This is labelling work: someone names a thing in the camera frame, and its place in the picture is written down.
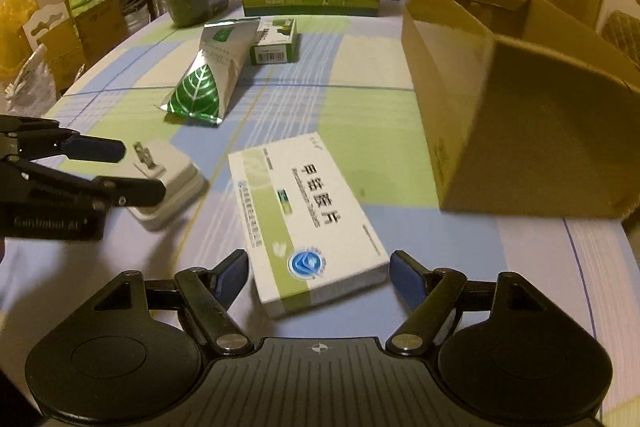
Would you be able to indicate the checked cloth desktop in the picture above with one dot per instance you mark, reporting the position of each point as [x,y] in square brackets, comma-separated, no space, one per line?
[350,97]

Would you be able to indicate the large brown cardboard box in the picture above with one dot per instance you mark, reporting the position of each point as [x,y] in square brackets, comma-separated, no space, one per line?
[500,107]

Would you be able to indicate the white paper bag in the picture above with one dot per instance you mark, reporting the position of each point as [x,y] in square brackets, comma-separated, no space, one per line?
[137,12]

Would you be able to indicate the white power adapter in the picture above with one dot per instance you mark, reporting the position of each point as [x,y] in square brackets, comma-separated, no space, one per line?
[175,177]

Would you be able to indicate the white plastic bag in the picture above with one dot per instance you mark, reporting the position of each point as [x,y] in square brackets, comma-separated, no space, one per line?
[32,79]

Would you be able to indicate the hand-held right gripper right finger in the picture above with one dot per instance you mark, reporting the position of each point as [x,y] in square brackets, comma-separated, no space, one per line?
[405,278]

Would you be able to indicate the silver green foil pouch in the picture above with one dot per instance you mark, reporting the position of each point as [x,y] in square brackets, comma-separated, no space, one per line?
[215,67]

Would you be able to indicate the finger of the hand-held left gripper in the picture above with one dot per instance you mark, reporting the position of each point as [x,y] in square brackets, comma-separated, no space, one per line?
[97,149]
[135,192]

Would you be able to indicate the small green white box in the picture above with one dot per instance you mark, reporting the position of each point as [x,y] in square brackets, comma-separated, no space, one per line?
[277,39]

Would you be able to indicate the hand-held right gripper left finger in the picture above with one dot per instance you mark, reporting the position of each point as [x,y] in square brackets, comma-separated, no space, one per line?
[234,273]

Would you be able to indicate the plain brown carton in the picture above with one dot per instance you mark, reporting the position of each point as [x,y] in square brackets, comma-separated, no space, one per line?
[102,29]

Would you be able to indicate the yellow plastic bag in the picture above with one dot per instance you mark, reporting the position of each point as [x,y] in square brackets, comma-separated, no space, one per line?
[15,22]

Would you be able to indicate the white green medicine box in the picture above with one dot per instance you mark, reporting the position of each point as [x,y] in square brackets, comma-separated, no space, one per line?
[310,217]

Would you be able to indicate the white-topped brown carton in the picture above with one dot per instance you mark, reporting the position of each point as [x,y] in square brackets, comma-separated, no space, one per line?
[57,52]

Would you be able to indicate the woven chair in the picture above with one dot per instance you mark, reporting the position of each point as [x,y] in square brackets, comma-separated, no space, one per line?
[622,37]

